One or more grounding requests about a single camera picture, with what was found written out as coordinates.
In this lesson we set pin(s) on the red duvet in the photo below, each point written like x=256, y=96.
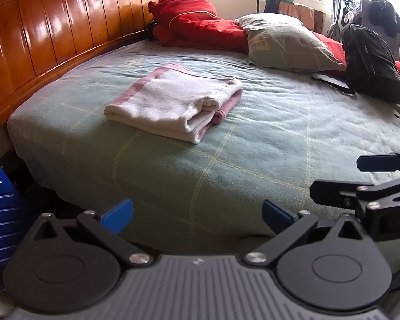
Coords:
x=200, y=20

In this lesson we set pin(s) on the wooden headboard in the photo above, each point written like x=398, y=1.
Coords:
x=60, y=26

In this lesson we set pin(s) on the row of hanging clothes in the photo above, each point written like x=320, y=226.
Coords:
x=383, y=16

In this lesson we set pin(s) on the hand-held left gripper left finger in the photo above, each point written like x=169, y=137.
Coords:
x=118, y=216

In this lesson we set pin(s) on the grey checked pillow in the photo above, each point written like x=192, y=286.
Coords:
x=286, y=43

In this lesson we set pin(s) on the pink and white sweater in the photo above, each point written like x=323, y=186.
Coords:
x=173, y=103

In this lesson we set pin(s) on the blue suitcase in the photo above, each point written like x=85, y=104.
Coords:
x=5, y=213

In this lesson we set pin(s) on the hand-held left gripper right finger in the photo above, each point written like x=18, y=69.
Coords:
x=276, y=218

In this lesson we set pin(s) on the black backpack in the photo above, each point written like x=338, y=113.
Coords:
x=373, y=63

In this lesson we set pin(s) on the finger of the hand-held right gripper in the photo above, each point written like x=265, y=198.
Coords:
x=330, y=193
x=376, y=163

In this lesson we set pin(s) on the green checked bedspread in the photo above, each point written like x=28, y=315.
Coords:
x=260, y=133

